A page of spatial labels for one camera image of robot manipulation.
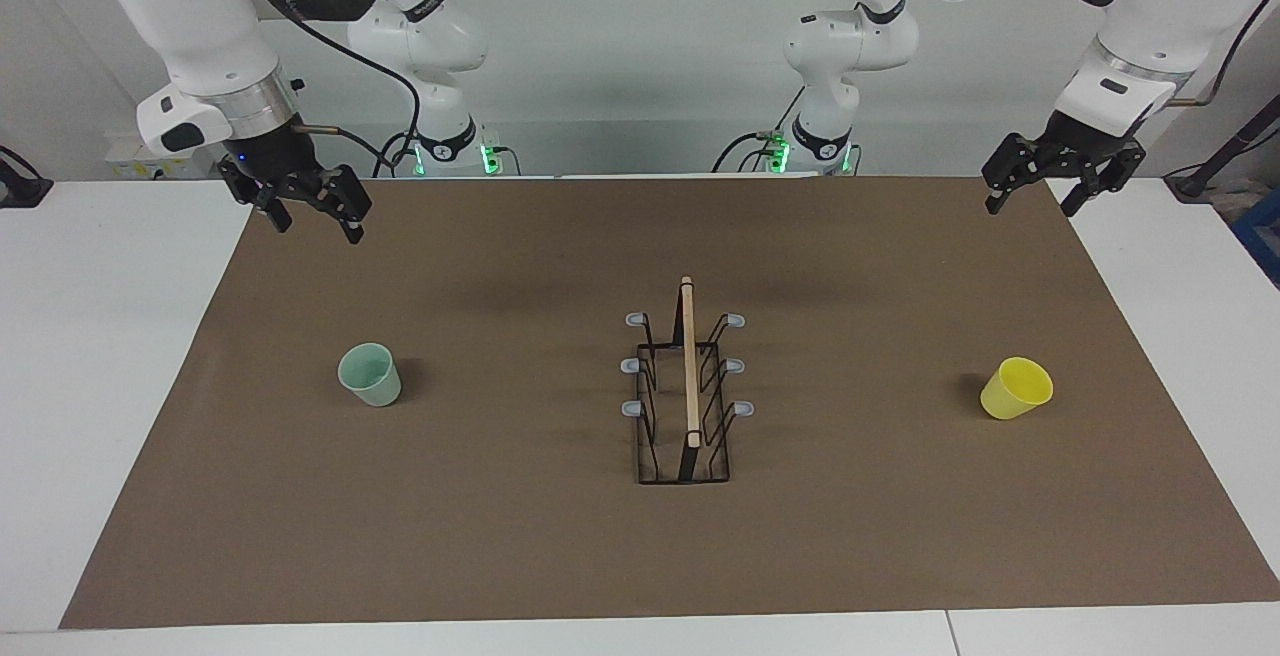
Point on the yellow plastic cup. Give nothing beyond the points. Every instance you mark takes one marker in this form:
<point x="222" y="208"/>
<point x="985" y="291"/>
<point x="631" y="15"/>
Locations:
<point x="1015" y="391"/>

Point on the brown table mat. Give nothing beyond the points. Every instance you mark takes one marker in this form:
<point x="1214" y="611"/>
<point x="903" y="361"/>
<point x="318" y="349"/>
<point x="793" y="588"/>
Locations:
<point x="500" y="516"/>

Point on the pale green plastic cup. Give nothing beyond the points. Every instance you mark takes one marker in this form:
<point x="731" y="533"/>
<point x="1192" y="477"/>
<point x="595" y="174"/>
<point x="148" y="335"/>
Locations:
<point x="372" y="381"/>

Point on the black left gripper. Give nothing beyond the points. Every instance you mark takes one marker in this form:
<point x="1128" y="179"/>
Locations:
<point x="1070" y="151"/>

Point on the blue crate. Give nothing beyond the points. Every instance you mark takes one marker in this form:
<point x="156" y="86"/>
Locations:
<point x="1262" y="236"/>

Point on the black stand pole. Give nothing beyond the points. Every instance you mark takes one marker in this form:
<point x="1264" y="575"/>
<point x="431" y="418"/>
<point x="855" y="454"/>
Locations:
<point x="1230" y="146"/>

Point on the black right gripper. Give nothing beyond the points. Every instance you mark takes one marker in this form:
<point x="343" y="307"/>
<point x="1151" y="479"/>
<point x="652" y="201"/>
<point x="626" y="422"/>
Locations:
<point x="285" y="171"/>

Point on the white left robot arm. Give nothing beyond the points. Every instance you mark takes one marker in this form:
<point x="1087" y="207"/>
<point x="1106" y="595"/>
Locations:
<point x="850" y="46"/>

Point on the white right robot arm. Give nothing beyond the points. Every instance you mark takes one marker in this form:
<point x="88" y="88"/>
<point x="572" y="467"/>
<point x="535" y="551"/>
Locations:
<point x="200" y="16"/>

